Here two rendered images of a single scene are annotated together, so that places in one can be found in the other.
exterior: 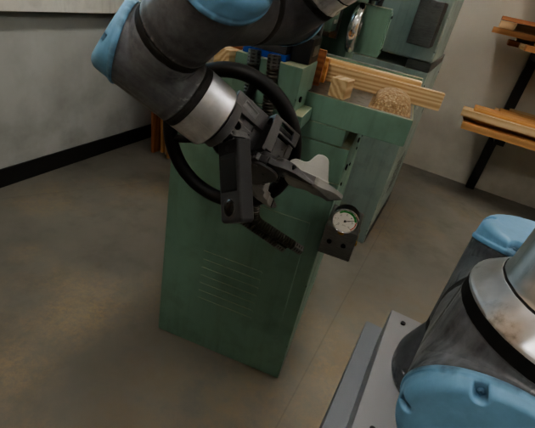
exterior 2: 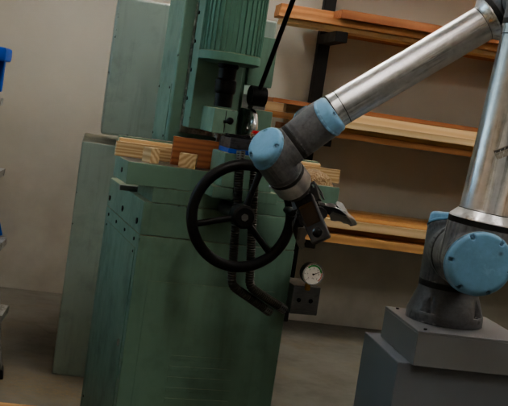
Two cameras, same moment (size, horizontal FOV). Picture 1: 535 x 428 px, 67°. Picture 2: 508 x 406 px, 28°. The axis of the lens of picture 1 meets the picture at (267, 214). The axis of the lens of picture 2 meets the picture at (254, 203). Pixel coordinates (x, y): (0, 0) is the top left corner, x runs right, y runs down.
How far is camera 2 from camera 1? 2.01 m
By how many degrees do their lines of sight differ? 38
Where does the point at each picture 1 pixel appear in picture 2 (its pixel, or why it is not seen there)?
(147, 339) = not seen: outside the picture
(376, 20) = (262, 121)
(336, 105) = not seen: hidden behind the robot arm
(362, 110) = not seen: hidden behind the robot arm
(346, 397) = (392, 351)
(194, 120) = (301, 184)
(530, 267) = (468, 199)
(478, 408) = (473, 242)
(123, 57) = (282, 154)
